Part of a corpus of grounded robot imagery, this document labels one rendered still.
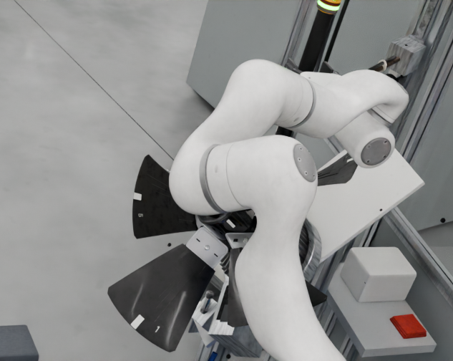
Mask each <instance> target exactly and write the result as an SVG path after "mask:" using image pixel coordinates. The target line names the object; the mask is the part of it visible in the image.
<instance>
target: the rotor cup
mask: <svg viewBox="0 0 453 361"><path fill-rule="evenodd" d="M198 218H199V220H200V222H201V223H202V224H203V225H205V226H206V227H207V228H208V229H209V230H210V231H211V232H212V233H213V234H214V235H215V236H216V238H217V239H218V240H220V241H221V242H222V243H223V244H225V245H226V246H227V247H228V248H229V249H230V250H231V248H230V246H229V244H228V242H227V241H226V239H225V237H224V234H226V233H254V231H255V229H256V226H257V217H256V214H255V212H254V211H253V210H251V211H249V210H248V209H245V210H241V211H234V212H229V213H221V214H215V215H209V216H200V215H198ZM227 220H230V221H231V222H232V223H233V224H234V225H235V227H234V228H233V227H232V226H231V225H230V224H229V223H228V222H227ZM230 250H229V251H228V252H227V254H230Z"/></svg>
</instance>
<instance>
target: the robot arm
mask: <svg viewBox="0 0 453 361"><path fill-rule="evenodd" d="M408 102H409V95H408V93H407V91H406V90H405V89H404V87H403V86H402V85H400V84H399V83H398V82H397V81H396V80H394V79H393V78H390V77H388V76H386V75H385V74H382V73H380V72H376V71H373V70H367V69H363V70H357V71H353V72H349V73H347V74H345V75H343V76H341V75H339V72H337V71H334V69H333V68H332V67H331V66H330V65H329V63H328V62H325V61H324V62H323V63H322V65H321V69H320V72H302V71H300V70H299V69H298V66H297V65H296V63H295V62H294V61H293V60H292V59H291V58H288V60H287V62H286V63H285V65H284V67H282V66H280V65H279V64H276V63H274V62H271V61H268V60H264V59H252V60H249V61H247V62H244V63H242V64H241V65H239V66H238V67H237V68H236V69H235V71H234V72H233V73H232V75H231V77H230V80H229V82H228V85H227V87H226V89H225V92H224V94H223V97H222V99H221V101H220V102H219V104H218V106H217V107H216V108H215V110H214V111H213V113H212V114H211V115H210V116H209V117H208V118H207V120H206V121H205V122H204V123H202V124H201V125H200V126H199V127H198V128H197V129H196V130H195V131H194V132H193V133H192V134H191V136H190V137H189V138H188V139H187V140H186V141H185V142H184V143H183V145H182V147H181V148H180V149H179V151H178V153H177V155H176V156H175V159H174V161H173V163H172V167H171V169H170V175H169V187H170V192H171V195H172V197H173V199H174V201H175V202H176V204H177V205H178V206H179V207H181V209H182V210H184V211H186V212H188V213H191V214H194V215H200V216H209V215H215V214H221V213H229V212H234V211H241V210H245V209H252V210H253V211H254V212H255V214H256V217H257V226H256V229H255V231H254V233H253V235H252V236H251V238H250V240H249V241H248V242H247V244H246V245H245V247H244V248H243V250H242V251H241V253H240V255H239V257H238V259H237V261H236V265H235V282H236V285H237V288H238V293H239V296H240V300H241V303H242V306H243V311H244V313H245V317H246V319H247V321H248V324H249V327H250V329H251V331H252V333H253V335H254V337H255V338H256V340H257V341H258V343H259V344H260V346H261V347H262V348H263V349H264V350H265V351H266V352H267V353H268V354H269V355H270V356H271V357H273V358H275V359H276V360H277V361H347V360H346V359H345V358H344V357H343V355H342V354H341V353H340V352H339V351H338V350H337V349H336V347H335V346H334V345H333V343H332V342H331V341H330V339H329V338H328V337H327V335H326V333H325V332H324V330H323V328H322V326H321V324H320V322H319V321H318V319H317V317H316V314H315V312H314V310H313V306H312V304H311V300H310V297H309V294H308V290H307V287H306V282H305V279H304V276H303V271H302V268H301V262H300V258H299V251H298V244H299V238H300V233H301V229H302V226H303V223H304V221H305V219H306V216H307V213H308V211H309V209H310V207H311V205H312V203H313V200H314V198H315V196H316V191H317V186H318V174H317V170H316V164H315V162H314V159H313V157H312V155H311V154H310V152H309V151H308V150H307V148H306V147H305V146H304V145H303V144H301V143H300V142H299V141H297V140H296V139H293V138H290V137H287V136H284V135H269V136H263V135H264V134H265V133H266V132H267V131H268V130H269V129H270V128H271V127H272V126H273V125H277V126H280V127H284V128H286V129H288V130H292V131H294V132H297V133H300V134H302V135H306V136H309V137H311V138H317V139H323V138H328V137H331V136H332V135H334V136H335V137H336V138H337V140H338V141H339V142H340V144H342V146H343V147H344V148H345V150H346V151H347V152H348V154H349V155H350V156H351V157H352V158H353V160H354V161H355V162H356V164H357V165H359V166H360V167H362V168H375V167H377V166H380V165H381V164H383V163H385V162H386V161H387V160H388V159H389V158H390V157H391V155H392V153H393V152H394V149H395V139H394V136H393V135H392V134H391V132H390V131H389V128H390V127H391V125H392V124H393V123H394V121H395V120H396V119H397V118H398V117H399V116H400V114H402V113H403V111H404V110H405V108H406V106H407V105H408ZM262 136H263V137H262Z"/></svg>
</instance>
